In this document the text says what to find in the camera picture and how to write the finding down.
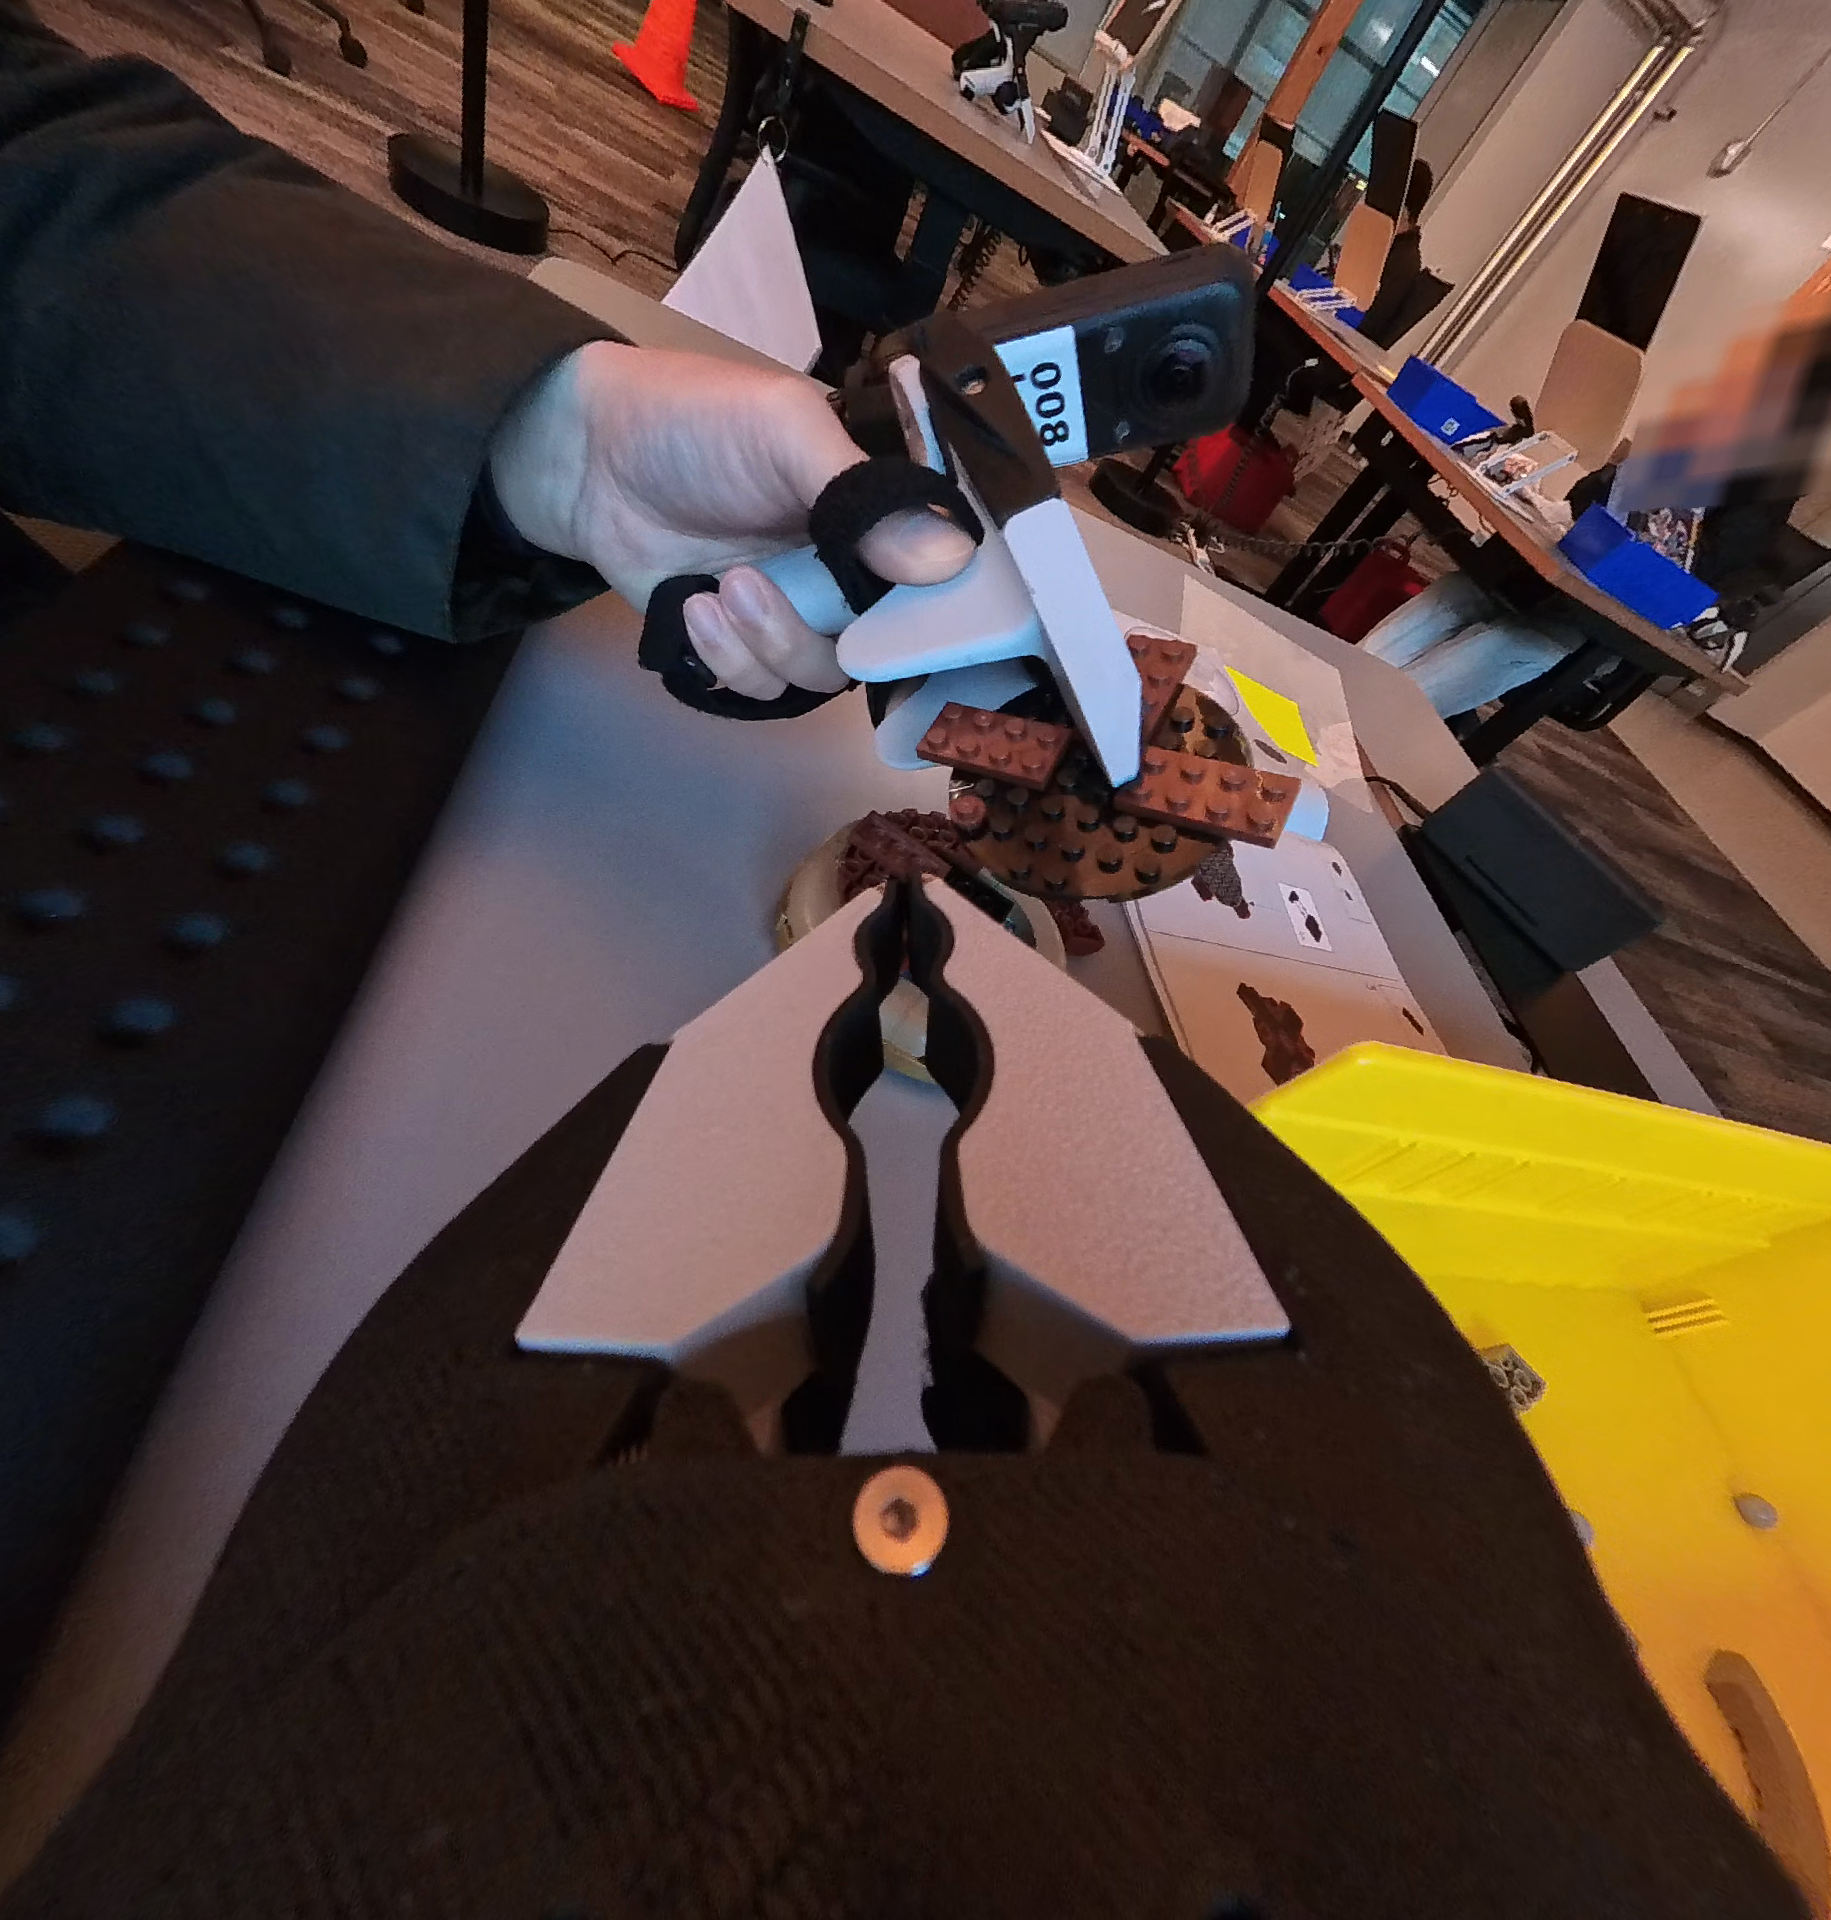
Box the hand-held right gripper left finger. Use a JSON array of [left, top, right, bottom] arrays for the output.
[[515, 884, 917, 1455]]

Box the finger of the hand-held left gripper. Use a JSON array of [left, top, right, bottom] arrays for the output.
[[870, 682, 1014, 773], [998, 497, 1151, 792]]

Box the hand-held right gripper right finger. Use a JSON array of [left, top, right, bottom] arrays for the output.
[[908, 882, 1295, 1455]]

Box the tan brick pot base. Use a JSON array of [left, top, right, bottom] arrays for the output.
[[777, 807, 1113, 1074]]

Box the round brown brick plate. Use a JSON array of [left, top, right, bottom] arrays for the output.
[[915, 630, 1307, 901]]

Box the yellow plastic bin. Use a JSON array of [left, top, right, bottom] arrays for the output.
[[1247, 1041, 1831, 1920]]

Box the person's left forearm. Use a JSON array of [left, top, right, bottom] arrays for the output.
[[0, 44, 617, 647]]

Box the person's left hand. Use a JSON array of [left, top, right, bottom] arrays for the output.
[[486, 343, 985, 705]]

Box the red storage bin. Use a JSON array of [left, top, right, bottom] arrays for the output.
[[1172, 426, 1295, 533], [1321, 540, 1435, 644]]

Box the yellow sticky note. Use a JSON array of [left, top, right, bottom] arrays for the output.
[[1223, 665, 1322, 767]]

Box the grey table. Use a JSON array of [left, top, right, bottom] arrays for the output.
[[726, 0, 1172, 269]]

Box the instruction booklet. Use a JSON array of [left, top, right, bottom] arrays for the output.
[[1126, 576, 1457, 1103]]

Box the blue storage bin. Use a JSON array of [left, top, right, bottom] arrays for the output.
[[1388, 357, 1504, 438], [1556, 508, 1720, 630]]

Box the white paper sheet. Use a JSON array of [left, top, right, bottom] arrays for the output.
[[660, 150, 827, 372]]

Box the pile of small brown bricks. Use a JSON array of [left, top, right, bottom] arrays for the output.
[[1473, 1334, 1786, 1547]]

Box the long wooden table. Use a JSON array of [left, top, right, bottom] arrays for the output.
[[1155, 195, 1752, 767]]

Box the black power box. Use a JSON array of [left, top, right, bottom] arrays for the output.
[[1410, 764, 1669, 1006]]

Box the orange traffic cone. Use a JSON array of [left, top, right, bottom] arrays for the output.
[[612, 0, 702, 108]]

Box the black pole stand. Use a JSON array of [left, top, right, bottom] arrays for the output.
[[389, 0, 551, 255]]

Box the tan arch brick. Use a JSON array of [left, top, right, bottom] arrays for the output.
[[1703, 1649, 1831, 1914]]

